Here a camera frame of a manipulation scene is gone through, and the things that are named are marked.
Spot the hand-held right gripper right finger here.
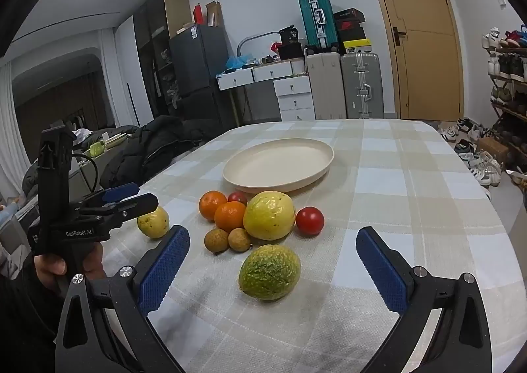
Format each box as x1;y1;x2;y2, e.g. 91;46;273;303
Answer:
356;226;492;373

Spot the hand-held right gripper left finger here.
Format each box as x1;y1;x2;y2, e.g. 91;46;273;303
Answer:
55;225;191;373

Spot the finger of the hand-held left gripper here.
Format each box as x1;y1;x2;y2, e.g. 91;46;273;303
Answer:
78;193;159;230
76;183;141;210

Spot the small yellow guava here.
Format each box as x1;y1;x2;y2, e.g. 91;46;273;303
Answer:
137;206;170;239

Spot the orange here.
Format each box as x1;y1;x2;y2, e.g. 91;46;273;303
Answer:
214;201;248;234
199;190;228;221

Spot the green yellow guava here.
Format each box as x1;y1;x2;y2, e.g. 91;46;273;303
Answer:
239;245;302;301

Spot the large yellow guava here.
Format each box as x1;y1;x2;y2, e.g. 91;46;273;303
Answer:
243;191;297;241

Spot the cream round plate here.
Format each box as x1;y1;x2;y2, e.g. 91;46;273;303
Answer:
223;138;335;195

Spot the person's left forearm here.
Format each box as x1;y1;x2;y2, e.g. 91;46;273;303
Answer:
0;253;67;373

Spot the person's left hand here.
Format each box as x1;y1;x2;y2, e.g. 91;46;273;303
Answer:
34;241;106;295

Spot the black jacket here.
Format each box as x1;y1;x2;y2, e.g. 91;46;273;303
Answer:
100;115;223;190

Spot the brown longan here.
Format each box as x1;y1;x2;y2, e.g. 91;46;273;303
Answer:
204;228;230;253
228;227;253;253

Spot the checked tablecloth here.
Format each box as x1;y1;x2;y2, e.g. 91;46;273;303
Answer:
99;119;515;373

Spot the brown curtain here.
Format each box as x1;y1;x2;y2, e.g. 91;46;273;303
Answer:
12;68;112;151

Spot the white wardrobe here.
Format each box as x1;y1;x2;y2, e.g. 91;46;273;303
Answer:
115;15;155;127

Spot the group of shoes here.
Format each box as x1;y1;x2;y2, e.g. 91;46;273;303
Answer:
438;117;527;193

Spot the dark glass cabinet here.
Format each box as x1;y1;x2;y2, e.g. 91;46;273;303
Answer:
132;0;194;122

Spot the dark grey refrigerator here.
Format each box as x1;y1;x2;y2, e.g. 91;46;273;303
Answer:
169;24;237;129

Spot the brown cardboard box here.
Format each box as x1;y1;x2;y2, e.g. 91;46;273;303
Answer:
478;138;509;162

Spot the white desk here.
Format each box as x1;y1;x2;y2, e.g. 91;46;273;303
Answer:
217;60;307;127

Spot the blue plastic bag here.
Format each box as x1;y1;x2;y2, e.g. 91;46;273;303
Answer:
224;54;256;71

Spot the silver suitcase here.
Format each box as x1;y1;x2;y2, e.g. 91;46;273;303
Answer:
341;52;384;120

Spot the beige suitcase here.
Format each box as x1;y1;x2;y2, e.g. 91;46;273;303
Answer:
305;53;347;120

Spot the white drawer cabinet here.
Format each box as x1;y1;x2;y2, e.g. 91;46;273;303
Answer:
274;76;317;122

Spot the grey curved tube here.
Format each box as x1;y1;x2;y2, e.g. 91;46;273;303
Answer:
238;31;281;65

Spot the wooden door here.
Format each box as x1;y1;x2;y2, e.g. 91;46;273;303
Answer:
359;0;464;120

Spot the yellow black shoe box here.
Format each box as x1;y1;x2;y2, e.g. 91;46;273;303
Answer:
342;39;372;55

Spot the shoe rack with shoes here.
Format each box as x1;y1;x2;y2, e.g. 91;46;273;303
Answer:
482;23;527;139

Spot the red black shoe box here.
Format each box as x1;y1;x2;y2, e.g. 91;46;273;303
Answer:
335;21;365;42

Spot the teal suitcase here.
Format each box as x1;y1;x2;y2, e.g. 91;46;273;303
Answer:
297;0;340;50

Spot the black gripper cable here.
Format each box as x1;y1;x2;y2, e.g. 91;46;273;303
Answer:
69;153;99;195

